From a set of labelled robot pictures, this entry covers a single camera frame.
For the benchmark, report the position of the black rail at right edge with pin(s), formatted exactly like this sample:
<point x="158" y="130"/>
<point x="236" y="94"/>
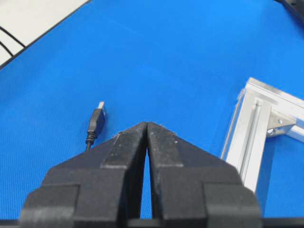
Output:
<point x="295" y="8"/>

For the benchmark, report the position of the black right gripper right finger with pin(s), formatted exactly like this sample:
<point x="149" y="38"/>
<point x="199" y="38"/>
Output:
<point x="194" y="189"/>

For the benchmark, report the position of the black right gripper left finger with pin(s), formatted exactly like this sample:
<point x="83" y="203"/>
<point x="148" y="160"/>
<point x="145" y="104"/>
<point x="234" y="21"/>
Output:
<point x="100" y="188"/>

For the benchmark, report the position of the aluminium extrusion frame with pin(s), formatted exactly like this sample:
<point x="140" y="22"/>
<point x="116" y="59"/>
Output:
<point x="261" y="112"/>

